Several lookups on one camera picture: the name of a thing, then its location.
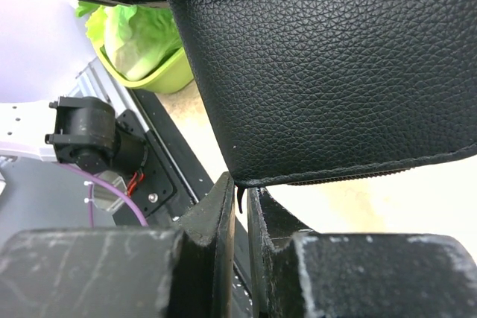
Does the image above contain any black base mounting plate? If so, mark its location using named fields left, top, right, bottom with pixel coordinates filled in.
left=115, top=89, right=253, bottom=317

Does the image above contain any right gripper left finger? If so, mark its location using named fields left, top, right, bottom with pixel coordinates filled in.
left=1, top=173, right=235, bottom=317

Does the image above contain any black zip tool case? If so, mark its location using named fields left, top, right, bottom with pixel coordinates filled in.
left=168, top=0, right=476, bottom=191

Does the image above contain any green vegetable basket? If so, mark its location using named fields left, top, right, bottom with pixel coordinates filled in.
left=93, top=44, right=194, bottom=94

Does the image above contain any aluminium frame rail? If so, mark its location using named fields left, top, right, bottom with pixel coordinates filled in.
left=67, top=57, right=149, bottom=132

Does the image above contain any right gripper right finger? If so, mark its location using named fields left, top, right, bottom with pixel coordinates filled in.
left=247, top=188, right=476, bottom=317

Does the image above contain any light green lettuce toy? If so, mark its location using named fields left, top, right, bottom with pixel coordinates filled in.
left=75, top=1, right=182, bottom=82

